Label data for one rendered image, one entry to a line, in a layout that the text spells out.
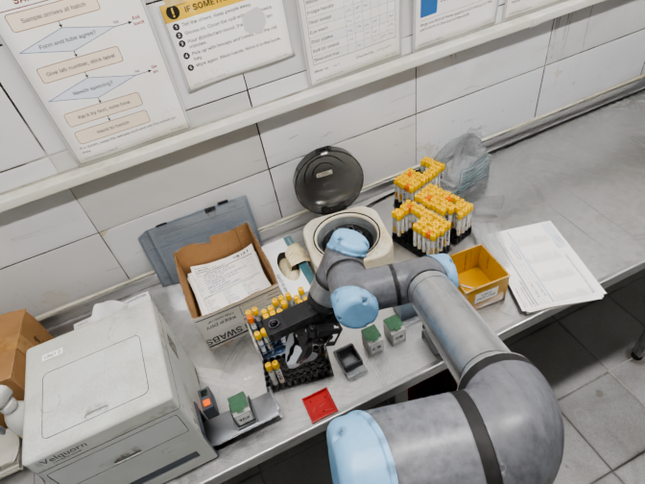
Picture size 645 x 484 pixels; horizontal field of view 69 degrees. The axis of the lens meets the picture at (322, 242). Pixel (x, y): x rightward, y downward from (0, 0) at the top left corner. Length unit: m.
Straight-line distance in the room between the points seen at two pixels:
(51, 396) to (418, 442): 0.81
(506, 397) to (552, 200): 1.27
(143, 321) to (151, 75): 0.58
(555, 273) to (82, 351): 1.21
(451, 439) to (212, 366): 0.96
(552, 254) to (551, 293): 0.14
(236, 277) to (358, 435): 1.01
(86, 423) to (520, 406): 0.78
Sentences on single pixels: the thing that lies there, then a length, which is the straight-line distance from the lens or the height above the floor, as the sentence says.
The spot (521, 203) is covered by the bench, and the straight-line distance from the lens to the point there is 1.68.
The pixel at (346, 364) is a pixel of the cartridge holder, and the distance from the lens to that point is 1.24.
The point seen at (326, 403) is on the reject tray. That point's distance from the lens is 1.21.
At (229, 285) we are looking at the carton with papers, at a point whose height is 0.94.
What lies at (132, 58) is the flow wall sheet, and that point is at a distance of 1.23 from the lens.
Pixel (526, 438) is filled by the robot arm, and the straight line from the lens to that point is 0.48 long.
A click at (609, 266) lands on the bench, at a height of 0.88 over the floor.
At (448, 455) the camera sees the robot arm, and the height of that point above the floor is 1.52.
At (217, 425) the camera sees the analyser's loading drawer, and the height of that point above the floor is 0.92.
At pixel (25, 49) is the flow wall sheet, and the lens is 1.22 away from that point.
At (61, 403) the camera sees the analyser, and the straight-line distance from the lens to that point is 1.08.
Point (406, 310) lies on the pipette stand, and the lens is 1.27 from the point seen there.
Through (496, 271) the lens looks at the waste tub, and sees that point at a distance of 1.36.
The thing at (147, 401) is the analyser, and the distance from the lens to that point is 0.98.
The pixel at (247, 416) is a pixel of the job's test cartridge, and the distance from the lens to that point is 1.15.
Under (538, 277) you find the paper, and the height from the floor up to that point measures 0.89.
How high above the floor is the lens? 1.95
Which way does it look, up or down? 44 degrees down
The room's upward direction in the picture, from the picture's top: 11 degrees counter-clockwise
